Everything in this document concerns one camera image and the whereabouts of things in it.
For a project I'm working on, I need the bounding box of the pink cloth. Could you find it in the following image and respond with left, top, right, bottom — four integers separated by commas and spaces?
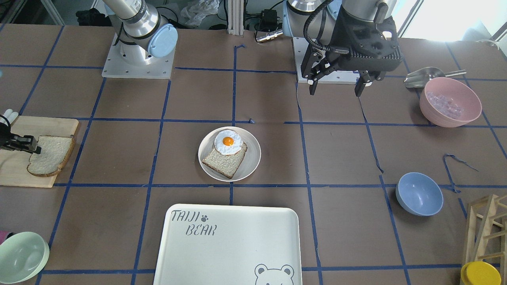
0, 230, 15, 244

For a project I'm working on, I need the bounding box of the metal scoop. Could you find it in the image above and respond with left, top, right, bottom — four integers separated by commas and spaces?
404, 67, 467, 89

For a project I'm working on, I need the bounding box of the white round plate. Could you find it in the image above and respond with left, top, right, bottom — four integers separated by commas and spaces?
197, 126, 261, 182

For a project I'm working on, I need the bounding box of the wooden cutting board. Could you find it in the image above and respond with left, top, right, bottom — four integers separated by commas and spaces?
0, 115, 79, 188

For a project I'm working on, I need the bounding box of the yellow mug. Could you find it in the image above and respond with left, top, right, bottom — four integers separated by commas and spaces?
460, 261, 502, 285

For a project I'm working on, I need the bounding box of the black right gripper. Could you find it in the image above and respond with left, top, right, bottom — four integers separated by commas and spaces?
0, 115, 42, 154

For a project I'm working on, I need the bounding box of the green bowl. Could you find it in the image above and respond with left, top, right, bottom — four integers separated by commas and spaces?
0, 232, 50, 284

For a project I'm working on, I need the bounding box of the pink bowl with ice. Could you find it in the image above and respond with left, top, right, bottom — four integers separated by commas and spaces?
419, 77, 483, 127

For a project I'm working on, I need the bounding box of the bread slice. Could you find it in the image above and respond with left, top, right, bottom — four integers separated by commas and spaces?
27, 135, 75, 177
202, 142, 248, 179

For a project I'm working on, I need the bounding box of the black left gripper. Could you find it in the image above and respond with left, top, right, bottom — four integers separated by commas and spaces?
301, 7, 403, 97

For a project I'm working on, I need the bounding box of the aluminium frame post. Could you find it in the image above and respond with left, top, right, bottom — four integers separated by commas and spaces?
227, 0, 245, 37

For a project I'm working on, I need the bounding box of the blue bowl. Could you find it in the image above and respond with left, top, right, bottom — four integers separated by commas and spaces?
395, 173, 444, 217

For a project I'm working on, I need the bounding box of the white bear tray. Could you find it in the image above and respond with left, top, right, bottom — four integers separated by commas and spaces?
153, 203, 303, 285

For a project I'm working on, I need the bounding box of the bread slice on plate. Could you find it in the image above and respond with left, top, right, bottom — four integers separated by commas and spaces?
202, 142, 248, 179

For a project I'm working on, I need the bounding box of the fried egg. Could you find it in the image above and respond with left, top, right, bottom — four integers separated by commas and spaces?
214, 129, 243, 156

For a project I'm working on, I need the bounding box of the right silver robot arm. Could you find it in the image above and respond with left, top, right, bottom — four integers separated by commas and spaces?
103, 0, 178, 79

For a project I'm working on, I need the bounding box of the wooden mug rack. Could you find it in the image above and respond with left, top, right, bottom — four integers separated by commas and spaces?
462, 194, 507, 279

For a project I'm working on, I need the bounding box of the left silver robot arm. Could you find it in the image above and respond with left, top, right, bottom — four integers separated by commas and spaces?
282, 0, 403, 97

